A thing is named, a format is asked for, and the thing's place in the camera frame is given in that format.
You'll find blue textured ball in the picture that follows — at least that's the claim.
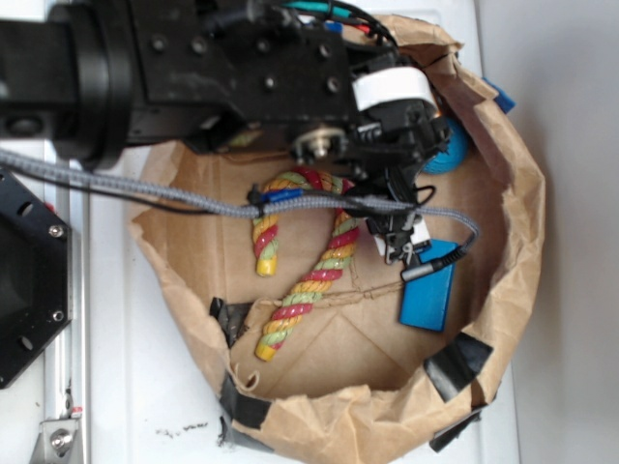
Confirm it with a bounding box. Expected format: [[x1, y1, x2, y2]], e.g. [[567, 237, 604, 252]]
[[423, 117, 470, 175]]

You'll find brown paper bag tray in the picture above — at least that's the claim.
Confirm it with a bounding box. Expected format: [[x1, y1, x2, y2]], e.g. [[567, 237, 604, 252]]
[[129, 15, 545, 463]]

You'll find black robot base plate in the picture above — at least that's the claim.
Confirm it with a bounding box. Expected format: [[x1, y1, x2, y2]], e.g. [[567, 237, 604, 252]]
[[1, 168, 67, 389]]

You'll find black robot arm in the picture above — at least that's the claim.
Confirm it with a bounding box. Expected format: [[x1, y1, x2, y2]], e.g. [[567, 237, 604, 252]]
[[1, 1, 451, 260]]

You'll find blue rectangular block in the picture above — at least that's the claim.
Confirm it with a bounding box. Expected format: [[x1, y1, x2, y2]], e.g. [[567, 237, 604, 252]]
[[399, 240, 457, 332]]

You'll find aluminium extrusion rail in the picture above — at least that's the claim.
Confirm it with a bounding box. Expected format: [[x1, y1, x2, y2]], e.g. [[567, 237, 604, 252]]
[[42, 139, 92, 464]]

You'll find metal corner bracket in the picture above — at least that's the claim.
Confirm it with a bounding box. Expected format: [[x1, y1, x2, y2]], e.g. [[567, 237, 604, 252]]
[[29, 419, 83, 464]]

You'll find grey braided cable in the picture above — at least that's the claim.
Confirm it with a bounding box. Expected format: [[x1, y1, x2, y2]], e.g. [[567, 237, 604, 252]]
[[0, 148, 483, 284]]

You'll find multicolour rope candy cane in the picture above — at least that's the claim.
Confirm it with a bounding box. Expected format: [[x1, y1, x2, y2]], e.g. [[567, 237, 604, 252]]
[[252, 167, 360, 362]]

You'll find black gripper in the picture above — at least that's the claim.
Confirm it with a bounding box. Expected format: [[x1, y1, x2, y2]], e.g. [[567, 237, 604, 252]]
[[290, 43, 452, 265]]

